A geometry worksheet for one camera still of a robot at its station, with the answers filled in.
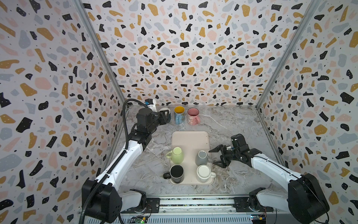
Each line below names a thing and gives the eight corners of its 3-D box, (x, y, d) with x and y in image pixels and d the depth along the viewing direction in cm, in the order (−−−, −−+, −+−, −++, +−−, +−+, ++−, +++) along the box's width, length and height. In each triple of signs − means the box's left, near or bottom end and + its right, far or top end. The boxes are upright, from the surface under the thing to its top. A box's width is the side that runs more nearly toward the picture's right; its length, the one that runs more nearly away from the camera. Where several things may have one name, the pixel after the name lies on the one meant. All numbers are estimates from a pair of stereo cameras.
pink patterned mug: (187, 128, 110) (187, 118, 100) (187, 117, 117) (187, 107, 107) (199, 128, 110) (200, 118, 100) (198, 118, 117) (199, 107, 108)
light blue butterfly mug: (174, 126, 109) (173, 118, 102) (175, 114, 118) (174, 105, 110) (185, 126, 110) (185, 118, 102) (185, 114, 118) (185, 105, 110)
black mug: (165, 180, 84) (163, 174, 76) (169, 168, 88) (167, 162, 81) (181, 184, 82) (181, 179, 75) (184, 172, 87) (184, 166, 80)
